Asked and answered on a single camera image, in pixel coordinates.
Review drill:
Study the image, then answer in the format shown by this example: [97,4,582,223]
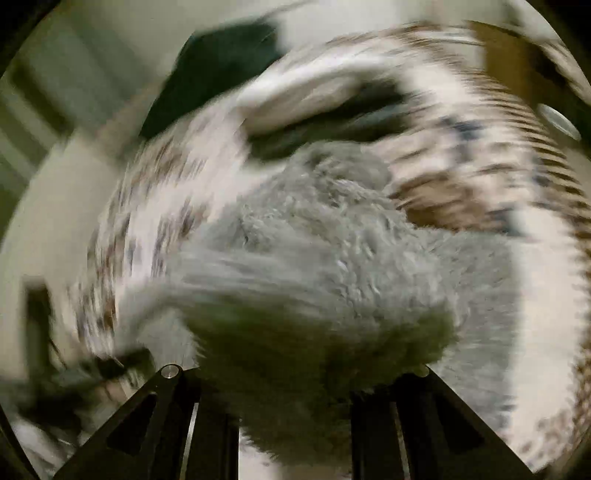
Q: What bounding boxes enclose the patterned white brown blanket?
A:
[69,23,589,472]

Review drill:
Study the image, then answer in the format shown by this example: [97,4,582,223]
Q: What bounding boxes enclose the dark green cloth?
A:
[139,21,282,139]

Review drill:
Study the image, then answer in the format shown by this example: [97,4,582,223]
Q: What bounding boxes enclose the brown cardboard box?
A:
[471,21,566,104]

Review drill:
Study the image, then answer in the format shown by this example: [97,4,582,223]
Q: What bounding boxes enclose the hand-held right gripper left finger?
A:
[53,364,241,480]

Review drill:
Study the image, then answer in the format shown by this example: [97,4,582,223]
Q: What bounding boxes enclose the white and black garment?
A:
[235,53,411,160]

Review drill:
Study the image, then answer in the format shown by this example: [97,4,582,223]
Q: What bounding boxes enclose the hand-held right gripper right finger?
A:
[350,367,534,480]

